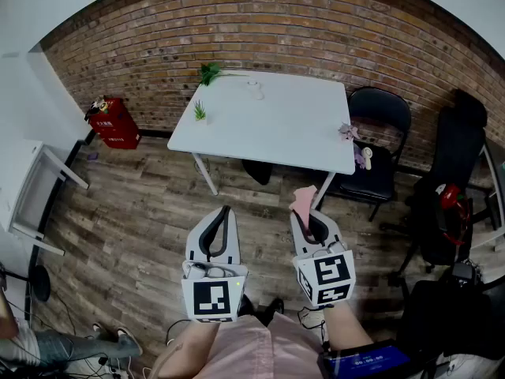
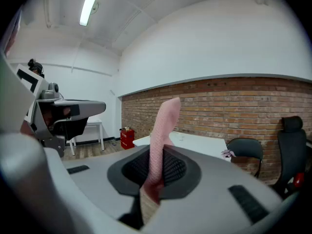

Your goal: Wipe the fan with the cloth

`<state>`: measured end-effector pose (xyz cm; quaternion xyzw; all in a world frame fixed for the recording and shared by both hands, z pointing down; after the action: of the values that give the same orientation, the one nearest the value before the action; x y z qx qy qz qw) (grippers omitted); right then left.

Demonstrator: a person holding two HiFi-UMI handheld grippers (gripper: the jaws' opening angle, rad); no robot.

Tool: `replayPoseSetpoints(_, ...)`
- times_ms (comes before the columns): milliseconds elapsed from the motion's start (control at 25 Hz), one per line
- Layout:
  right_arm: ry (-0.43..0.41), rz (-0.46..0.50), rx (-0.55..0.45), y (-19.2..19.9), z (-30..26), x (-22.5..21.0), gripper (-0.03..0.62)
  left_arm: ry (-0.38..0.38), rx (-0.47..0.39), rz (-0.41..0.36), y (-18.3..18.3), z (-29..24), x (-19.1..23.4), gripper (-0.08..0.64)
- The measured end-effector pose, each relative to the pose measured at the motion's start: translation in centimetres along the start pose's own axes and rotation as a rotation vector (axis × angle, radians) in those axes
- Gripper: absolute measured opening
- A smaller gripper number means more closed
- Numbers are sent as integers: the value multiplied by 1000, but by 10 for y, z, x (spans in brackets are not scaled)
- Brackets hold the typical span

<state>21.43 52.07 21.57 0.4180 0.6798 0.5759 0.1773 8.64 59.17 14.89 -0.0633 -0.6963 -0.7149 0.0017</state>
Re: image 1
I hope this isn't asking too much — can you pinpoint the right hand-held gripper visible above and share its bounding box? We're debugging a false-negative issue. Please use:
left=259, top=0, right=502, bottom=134
left=290, top=209, right=357, bottom=308

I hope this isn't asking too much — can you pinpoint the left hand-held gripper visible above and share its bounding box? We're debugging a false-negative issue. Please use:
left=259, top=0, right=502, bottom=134
left=180, top=205, right=249, bottom=325

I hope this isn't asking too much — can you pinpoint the pink cloth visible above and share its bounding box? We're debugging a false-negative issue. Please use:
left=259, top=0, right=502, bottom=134
left=289, top=186, right=319, bottom=241

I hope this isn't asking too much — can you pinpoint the small white round fan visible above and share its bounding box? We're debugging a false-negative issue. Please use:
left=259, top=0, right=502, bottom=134
left=246, top=78, right=265, bottom=101

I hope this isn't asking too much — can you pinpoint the person's left forearm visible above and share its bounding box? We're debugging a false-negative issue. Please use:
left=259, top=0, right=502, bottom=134
left=155, top=320, right=220, bottom=379

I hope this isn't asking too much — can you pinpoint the person's right forearm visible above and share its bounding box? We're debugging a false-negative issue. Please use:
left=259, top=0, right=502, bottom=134
left=323, top=301, right=376, bottom=353

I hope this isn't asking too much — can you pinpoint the person's left black shoe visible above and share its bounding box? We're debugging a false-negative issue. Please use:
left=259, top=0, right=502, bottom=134
left=238, top=294, right=257, bottom=320

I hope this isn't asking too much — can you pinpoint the person's black shoe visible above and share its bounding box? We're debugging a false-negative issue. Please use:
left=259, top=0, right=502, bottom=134
left=238, top=294, right=257, bottom=320
left=261, top=297, right=286, bottom=328

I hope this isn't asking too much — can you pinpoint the person's right black shoe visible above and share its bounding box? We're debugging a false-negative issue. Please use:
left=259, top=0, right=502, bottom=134
left=261, top=297, right=286, bottom=328

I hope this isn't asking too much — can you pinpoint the black object under table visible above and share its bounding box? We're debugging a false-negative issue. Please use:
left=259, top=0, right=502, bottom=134
left=241, top=159, right=275, bottom=186

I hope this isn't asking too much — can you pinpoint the pink artificial flower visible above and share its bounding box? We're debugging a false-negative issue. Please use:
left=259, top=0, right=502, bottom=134
left=338, top=122, right=361, bottom=144

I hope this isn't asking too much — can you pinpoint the person's pink clothing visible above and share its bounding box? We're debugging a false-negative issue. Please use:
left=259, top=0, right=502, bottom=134
left=193, top=312, right=329, bottom=379

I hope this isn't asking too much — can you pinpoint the black tablet with blue screen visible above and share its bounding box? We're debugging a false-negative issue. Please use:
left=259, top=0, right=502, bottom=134
left=322, top=340, right=412, bottom=379

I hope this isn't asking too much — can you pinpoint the small green potted plant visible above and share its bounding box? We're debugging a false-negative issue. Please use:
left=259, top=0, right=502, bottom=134
left=192, top=99, right=210, bottom=126

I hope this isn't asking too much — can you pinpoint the red and white toy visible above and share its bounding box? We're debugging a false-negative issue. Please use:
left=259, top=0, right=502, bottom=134
left=435, top=182, right=473, bottom=247

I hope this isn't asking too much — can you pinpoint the black folding chair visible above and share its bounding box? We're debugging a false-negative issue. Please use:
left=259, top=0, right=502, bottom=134
left=325, top=87, right=412, bottom=223

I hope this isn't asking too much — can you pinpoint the red box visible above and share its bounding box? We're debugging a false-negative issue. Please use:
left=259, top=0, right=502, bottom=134
left=84, top=96, right=140, bottom=151

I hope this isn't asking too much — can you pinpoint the white power strip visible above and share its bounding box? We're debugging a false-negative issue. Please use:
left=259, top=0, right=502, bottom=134
left=100, top=355, right=132, bottom=375

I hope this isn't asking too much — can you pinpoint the green leafy plant sprig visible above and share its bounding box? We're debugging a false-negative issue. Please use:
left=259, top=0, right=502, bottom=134
left=198, top=62, right=249, bottom=88

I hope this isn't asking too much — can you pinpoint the black office chair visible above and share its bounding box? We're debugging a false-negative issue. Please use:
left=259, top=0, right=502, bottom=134
left=380, top=88, right=489, bottom=287

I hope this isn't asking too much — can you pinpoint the black round stand base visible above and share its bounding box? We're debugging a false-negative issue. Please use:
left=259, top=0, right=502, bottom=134
left=29, top=265, right=52, bottom=303

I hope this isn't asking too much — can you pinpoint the small colourful toy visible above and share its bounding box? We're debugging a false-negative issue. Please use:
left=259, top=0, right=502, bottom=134
left=87, top=96, right=110, bottom=114

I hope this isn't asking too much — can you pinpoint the white shelf unit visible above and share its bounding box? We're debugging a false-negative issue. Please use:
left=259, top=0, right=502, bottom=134
left=0, top=138, right=90, bottom=257

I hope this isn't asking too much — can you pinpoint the black cable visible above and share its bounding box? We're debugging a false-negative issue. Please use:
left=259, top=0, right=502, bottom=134
left=296, top=305, right=329, bottom=351

